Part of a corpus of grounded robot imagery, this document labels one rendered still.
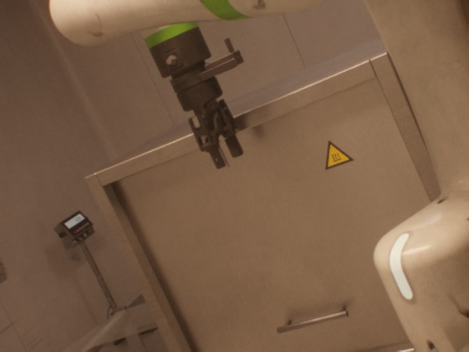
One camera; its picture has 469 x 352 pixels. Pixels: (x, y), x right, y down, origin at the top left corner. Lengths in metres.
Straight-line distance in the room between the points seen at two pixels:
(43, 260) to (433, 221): 4.59
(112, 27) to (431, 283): 0.57
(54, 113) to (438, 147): 5.07
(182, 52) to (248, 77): 4.36
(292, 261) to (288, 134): 0.26
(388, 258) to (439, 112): 0.21
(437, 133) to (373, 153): 0.34
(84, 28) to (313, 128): 0.44
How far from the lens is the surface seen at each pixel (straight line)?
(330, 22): 5.34
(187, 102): 1.27
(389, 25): 1.00
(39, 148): 5.69
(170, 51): 1.25
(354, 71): 1.28
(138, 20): 1.08
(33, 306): 5.24
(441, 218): 0.93
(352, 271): 1.44
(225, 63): 1.24
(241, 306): 1.55
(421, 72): 1.00
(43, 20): 6.31
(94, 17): 1.14
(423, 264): 0.89
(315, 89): 1.31
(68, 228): 5.23
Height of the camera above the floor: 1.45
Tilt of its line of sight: 9 degrees down
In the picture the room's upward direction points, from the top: 25 degrees counter-clockwise
